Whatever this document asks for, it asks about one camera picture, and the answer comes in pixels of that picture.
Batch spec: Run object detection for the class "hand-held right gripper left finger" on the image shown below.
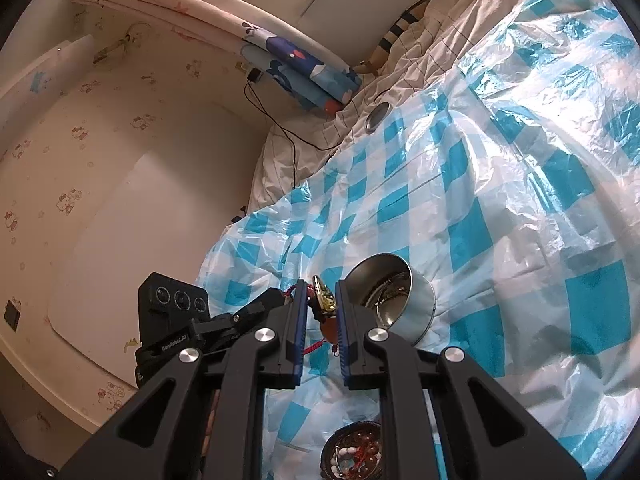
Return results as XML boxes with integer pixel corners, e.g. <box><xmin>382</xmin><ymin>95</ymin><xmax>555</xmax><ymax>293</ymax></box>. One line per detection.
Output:
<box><xmin>65</xmin><ymin>279</ymin><xmax>308</xmax><ymax>480</ymax></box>

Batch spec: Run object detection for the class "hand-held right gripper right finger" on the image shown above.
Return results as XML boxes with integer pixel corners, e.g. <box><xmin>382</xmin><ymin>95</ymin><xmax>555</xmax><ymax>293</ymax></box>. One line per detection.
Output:
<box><xmin>334</xmin><ymin>280</ymin><xmax>586</xmax><ymax>480</ymax></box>

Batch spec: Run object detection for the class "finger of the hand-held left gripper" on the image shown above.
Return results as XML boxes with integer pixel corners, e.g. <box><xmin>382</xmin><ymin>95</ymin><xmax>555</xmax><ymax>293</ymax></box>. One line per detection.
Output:
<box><xmin>232</xmin><ymin>289</ymin><xmax>293</xmax><ymax>331</ymax></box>

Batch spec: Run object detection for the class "red cord amber pendant necklace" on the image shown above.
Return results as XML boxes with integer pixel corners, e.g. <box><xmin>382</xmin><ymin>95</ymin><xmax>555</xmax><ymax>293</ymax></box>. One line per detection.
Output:
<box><xmin>281</xmin><ymin>274</ymin><xmax>346</xmax><ymax>357</ymax></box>

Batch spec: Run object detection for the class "round metal tin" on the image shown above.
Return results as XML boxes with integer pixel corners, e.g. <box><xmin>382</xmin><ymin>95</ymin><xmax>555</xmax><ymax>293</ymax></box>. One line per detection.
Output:
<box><xmin>344</xmin><ymin>252</ymin><xmax>437</xmax><ymax>347</ymax></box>

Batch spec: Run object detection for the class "round metal tin lid tray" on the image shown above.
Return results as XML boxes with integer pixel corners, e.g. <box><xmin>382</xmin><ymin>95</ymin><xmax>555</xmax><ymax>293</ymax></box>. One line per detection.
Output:
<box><xmin>321</xmin><ymin>421</ymin><xmax>386</xmax><ymax>480</ymax></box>

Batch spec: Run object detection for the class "brown bead bracelet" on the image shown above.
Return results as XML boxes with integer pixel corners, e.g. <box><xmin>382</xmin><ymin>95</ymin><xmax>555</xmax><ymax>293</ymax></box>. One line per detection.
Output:
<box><xmin>356</xmin><ymin>437</ymin><xmax>385</xmax><ymax>480</ymax></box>

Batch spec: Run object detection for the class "silver bangle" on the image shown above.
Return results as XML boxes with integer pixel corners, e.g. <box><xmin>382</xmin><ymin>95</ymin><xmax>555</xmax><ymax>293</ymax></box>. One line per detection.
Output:
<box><xmin>371</xmin><ymin>274</ymin><xmax>412</xmax><ymax>311</ymax></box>

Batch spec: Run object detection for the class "blue checked plastic sheet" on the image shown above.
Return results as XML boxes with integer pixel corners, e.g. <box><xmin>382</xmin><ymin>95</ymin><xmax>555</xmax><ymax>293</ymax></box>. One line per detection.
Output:
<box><xmin>192</xmin><ymin>0</ymin><xmax>640</xmax><ymax>480</ymax></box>

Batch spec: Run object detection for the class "small round metal lid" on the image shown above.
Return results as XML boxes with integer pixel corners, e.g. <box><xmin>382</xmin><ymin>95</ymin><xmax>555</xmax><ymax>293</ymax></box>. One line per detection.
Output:
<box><xmin>364</xmin><ymin>102</ymin><xmax>397</xmax><ymax>135</ymax></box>

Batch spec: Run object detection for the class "blue and pink printed curtain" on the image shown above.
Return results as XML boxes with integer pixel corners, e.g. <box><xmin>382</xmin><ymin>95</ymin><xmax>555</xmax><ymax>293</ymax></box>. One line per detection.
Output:
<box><xmin>72</xmin><ymin>0</ymin><xmax>362</xmax><ymax>117</ymax></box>

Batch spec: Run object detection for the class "white board with blue tape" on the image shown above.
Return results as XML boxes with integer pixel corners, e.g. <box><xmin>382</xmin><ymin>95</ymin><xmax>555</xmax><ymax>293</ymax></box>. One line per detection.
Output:
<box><xmin>0</xmin><ymin>35</ymin><xmax>97</xmax><ymax>111</ymax></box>

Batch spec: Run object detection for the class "curtain tieback hook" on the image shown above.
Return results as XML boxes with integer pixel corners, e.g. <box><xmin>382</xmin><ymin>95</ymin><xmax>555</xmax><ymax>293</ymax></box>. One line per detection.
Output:
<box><xmin>92</xmin><ymin>21</ymin><xmax>147</xmax><ymax>64</ymax></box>

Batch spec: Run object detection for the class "striped pillow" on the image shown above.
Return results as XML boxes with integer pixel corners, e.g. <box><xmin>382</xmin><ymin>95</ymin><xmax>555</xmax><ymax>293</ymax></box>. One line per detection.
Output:
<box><xmin>350</xmin><ymin>0</ymin><xmax>441</xmax><ymax>78</ymax></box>

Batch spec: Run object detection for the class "black cable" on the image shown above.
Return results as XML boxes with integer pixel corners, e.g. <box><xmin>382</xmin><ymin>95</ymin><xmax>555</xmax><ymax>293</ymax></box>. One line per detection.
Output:
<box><xmin>243</xmin><ymin>79</ymin><xmax>342</xmax><ymax>187</ymax></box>

